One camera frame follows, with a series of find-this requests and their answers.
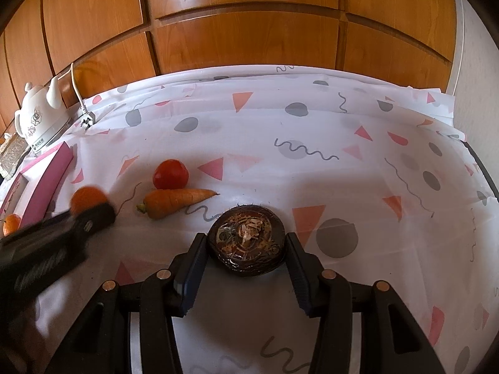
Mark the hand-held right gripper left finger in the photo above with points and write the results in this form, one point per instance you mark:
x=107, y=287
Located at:
x=193, y=276

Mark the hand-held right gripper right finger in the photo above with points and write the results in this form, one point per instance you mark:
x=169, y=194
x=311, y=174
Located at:
x=302, y=276

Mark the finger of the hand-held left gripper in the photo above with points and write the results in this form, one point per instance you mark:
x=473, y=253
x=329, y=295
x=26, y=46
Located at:
x=97, y=218

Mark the orange mandarin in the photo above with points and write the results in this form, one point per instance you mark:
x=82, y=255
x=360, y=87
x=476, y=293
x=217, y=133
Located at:
x=11, y=224
x=87, y=198

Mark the pink shallow box tray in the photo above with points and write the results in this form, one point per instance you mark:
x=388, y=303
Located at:
x=43, y=187

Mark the dark brown round fruit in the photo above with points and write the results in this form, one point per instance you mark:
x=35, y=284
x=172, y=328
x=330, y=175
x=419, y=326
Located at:
x=245, y=237

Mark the orange carrot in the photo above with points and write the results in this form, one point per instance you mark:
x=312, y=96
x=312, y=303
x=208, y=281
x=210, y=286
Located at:
x=171, y=200

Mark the small red tomato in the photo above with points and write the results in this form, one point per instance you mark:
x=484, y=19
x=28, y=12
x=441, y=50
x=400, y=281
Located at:
x=169, y=175

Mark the ornate cream tissue box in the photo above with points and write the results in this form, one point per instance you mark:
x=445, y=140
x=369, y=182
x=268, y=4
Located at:
x=13, y=152

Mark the white ceramic electric kettle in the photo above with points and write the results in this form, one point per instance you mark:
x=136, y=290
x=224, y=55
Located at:
x=39, y=113

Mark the white patterned tablecloth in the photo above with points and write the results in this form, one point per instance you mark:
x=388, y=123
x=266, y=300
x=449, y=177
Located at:
x=312, y=132

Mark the wooden panelled wardrobe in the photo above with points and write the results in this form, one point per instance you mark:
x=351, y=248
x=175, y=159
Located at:
x=249, y=39

